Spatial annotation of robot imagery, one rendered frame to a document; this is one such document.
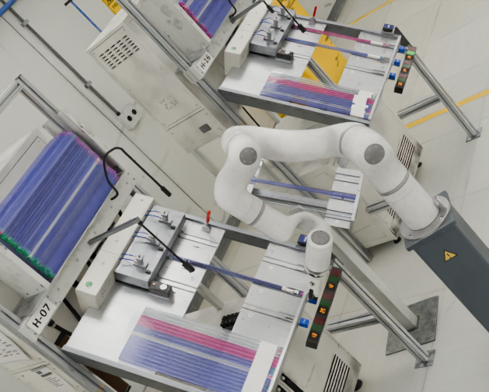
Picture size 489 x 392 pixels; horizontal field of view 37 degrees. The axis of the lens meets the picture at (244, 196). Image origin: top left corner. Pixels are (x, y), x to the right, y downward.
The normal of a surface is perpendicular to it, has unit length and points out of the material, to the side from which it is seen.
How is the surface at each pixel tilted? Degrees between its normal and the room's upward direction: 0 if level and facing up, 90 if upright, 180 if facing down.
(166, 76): 90
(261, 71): 45
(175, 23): 90
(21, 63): 90
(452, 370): 0
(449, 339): 0
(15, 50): 90
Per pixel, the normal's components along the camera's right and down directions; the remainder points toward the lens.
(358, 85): 0.00, -0.68
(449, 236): -0.07, 0.54
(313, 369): 0.67, -0.29
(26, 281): -0.34, 0.69
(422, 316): -0.66, -0.66
